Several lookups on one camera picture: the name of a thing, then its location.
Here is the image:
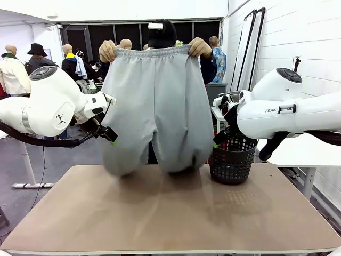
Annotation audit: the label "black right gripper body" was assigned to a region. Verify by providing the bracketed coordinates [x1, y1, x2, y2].
[221, 95, 239, 134]

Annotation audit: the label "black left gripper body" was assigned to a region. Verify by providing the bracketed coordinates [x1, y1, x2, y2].
[84, 113, 108, 137]

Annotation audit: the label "grey training pants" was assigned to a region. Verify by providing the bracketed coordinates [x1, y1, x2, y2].
[100, 44, 215, 178]

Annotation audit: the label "person's left forearm plaid sleeve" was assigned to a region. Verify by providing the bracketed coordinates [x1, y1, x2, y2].
[199, 54, 218, 85]

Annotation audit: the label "person's right hand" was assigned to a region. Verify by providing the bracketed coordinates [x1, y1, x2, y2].
[99, 39, 117, 64]

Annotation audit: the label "person's left hand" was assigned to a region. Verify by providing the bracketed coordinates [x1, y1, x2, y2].
[188, 37, 213, 60]

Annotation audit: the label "black perforated plastic basket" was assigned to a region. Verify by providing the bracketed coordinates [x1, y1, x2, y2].
[209, 133, 258, 186]

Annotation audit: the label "grey bin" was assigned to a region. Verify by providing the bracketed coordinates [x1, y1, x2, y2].
[206, 82, 229, 107]

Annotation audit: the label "mannequin in blue floral shirt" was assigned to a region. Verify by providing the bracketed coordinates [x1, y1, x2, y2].
[209, 36, 228, 84]

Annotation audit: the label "masked person in black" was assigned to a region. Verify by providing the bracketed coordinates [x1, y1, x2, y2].
[89, 60, 104, 82]

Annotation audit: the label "black framed white panel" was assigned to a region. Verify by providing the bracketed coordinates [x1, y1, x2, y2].
[247, 7, 266, 92]
[230, 9, 258, 92]

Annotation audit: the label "mannequin with yellow collar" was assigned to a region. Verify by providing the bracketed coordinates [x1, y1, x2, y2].
[61, 44, 88, 81]

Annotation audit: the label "white desk with leg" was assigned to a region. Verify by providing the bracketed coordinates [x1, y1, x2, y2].
[0, 132, 55, 189]

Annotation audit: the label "mannequin in dark coat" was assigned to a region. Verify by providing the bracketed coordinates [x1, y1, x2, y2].
[25, 55, 60, 76]

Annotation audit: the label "white side table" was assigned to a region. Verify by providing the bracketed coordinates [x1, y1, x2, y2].
[255, 132, 341, 201]

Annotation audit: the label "black bucket hat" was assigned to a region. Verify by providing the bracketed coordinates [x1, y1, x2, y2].
[27, 43, 48, 57]

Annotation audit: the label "mannequin in cream jacket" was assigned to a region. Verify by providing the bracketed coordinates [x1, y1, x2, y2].
[0, 44, 32, 97]

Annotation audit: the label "black cap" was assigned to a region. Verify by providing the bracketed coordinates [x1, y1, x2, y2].
[148, 19, 178, 50]

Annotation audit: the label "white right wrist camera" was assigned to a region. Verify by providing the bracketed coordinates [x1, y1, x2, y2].
[213, 94, 230, 108]

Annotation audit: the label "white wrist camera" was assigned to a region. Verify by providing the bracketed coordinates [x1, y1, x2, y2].
[102, 92, 117, 106]
[213, 94, 230, 108]

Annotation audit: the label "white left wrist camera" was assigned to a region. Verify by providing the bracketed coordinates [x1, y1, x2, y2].
[102, 92, 117, 106]

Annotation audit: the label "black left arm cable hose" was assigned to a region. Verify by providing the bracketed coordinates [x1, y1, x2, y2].
[0, 121, 110, 148]

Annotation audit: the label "black floor cord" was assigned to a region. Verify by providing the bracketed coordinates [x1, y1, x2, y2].
[29, 149, 47, 211]

